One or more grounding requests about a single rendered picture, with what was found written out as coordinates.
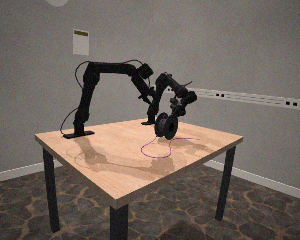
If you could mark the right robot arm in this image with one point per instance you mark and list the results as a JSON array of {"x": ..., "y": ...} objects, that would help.
[{"x": 91, "y": 78}]

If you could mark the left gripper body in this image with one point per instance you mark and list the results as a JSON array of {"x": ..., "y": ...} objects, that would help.
[{"x": 180, "y": 105}]

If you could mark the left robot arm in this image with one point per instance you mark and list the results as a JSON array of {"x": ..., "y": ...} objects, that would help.
[{"x": 162, "y": 83}]

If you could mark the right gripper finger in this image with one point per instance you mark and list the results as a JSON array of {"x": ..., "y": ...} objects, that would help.
[
  {"x": 154, "y": 97},
  {"x": 148, "y": 101}
]

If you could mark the black and grey cable reel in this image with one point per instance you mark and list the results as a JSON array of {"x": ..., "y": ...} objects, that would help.
[{"x": 167, "y": 126}]

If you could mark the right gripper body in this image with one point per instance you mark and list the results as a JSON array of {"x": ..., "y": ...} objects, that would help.
[{"x": 144, "y": 90}]

